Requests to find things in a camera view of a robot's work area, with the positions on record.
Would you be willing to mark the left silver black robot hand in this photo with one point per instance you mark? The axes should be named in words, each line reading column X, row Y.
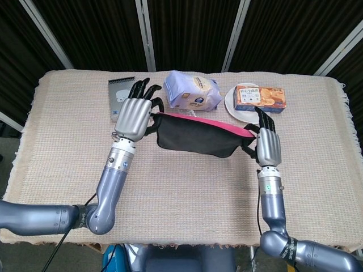
column 133, row 119

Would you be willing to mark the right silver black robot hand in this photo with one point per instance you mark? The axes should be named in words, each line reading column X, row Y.
column 269, row 147

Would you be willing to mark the pink and black cloth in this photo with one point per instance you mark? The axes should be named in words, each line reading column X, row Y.
column 193, row 136

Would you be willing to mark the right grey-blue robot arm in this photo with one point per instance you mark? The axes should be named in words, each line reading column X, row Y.
column 272, row 204

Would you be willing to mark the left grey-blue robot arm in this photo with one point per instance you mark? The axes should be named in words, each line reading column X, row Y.
column 110, row 184

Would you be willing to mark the silver earbuds box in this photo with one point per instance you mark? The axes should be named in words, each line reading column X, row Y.
column 113, row 96

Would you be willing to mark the white plate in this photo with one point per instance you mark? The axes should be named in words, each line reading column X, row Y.
column 241, row 116

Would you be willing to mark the blue orange cookie box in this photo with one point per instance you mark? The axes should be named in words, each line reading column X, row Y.
column 261, row 99

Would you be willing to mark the lavender snack bag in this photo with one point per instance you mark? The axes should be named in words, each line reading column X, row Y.
column 193, row 93

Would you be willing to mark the metal table leg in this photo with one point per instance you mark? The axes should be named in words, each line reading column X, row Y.
column 252, row 259

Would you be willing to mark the dark blue robot torso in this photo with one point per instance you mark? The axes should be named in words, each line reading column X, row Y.
column 181, row 260

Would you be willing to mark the bright blue base part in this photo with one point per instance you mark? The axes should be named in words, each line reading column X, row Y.
column 112, row 263

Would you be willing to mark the white screen frame post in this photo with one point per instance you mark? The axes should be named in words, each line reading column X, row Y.
column 146, row 37
column 45, row 28
column 337, row 51
column 235, row 37
column 10, row 120

